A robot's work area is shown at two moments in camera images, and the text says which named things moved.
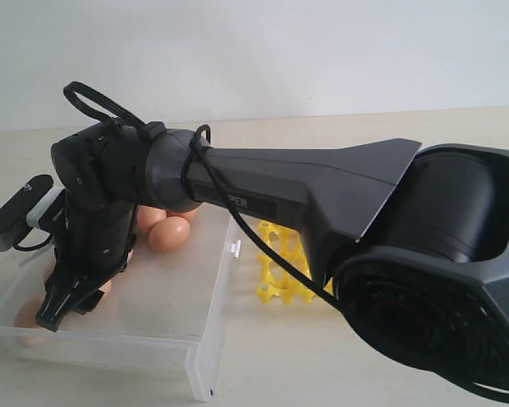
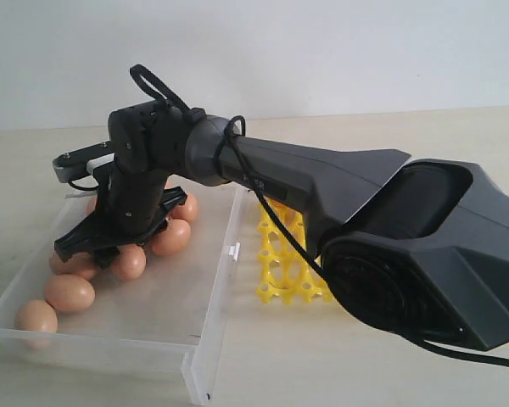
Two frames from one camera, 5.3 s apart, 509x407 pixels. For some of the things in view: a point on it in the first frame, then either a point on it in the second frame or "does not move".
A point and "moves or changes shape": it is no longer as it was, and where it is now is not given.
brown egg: [169, 234] does not move
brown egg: [189, 214] does not move
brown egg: [107, 289] moves or changes shape
